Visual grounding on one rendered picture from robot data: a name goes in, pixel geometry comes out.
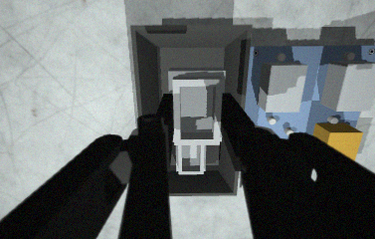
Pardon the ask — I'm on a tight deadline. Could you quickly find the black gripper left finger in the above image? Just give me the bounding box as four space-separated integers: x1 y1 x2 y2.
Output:
0 94 174 239

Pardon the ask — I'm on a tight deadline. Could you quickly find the grey metal block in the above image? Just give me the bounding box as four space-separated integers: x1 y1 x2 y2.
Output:
257 62 307 113
320 61 375 112

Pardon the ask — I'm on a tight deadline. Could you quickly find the yellow block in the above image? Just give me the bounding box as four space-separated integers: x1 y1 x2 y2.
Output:
313 123 363 160

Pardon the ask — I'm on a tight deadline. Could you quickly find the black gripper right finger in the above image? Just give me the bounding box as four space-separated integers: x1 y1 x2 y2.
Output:
221 94 375 239

